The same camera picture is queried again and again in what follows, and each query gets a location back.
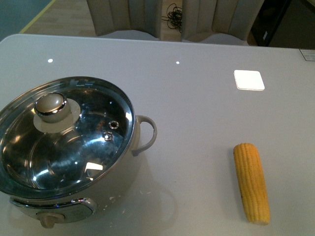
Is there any beige chair right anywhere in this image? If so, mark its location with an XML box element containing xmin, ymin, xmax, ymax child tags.
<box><xmin>181</xmin><ymin>0</ymin><xmax>264</xmax><ymax>46</ymax></box>

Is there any table corner label sticker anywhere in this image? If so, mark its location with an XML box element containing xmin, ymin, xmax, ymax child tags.
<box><xmin>299</xmin><ymin>49</ymin><xmax>315</xmax><ymax>61</ymax></box>

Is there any dark cabinet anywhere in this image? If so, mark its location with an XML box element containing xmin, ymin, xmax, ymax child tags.
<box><xmin>252</xmin><ymin>0</ymin><xmax>315</xmax><ymax>49</ymax></box>

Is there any black tangled floor cable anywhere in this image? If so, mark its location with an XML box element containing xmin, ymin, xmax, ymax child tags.
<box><xmin>161</xmin><ymin>2</ymin><xmax>183</xmax><ymax>33</ymax></box>

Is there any beige chair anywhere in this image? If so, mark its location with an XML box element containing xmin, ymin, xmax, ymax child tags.
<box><xmin>181</xmin><ymin>0</ymin><xmax>264</xmax><ymax>46</ymax></box>
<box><xmin>87</xmin><ymin>0</ymin><xmax>162</xmax><ymax>40</ymax></box>

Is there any yellow corn cob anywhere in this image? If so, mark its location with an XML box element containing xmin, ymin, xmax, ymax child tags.
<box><xmin>233</xmin><ymin>143</ymin><xmax>270</xmax><ymax>226</ymax></box>

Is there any cream electric cooking pot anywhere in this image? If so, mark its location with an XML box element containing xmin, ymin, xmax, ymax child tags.
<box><xmin>8</xmin><ymin>92</ymin><xmax>157</xmax><ymax>228</ymax></box>

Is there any beige chair left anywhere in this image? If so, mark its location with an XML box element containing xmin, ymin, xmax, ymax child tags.
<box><xmin>87</xmin><ymin>0</ymin><xmax>162</xmax><ymax>40</ymax></box>

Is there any glass pot lid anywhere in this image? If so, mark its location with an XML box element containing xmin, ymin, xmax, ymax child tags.
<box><xmin>0</xmin><ymin>76</ymin><xmax>135</xmax><ymax>199</ymax></box>

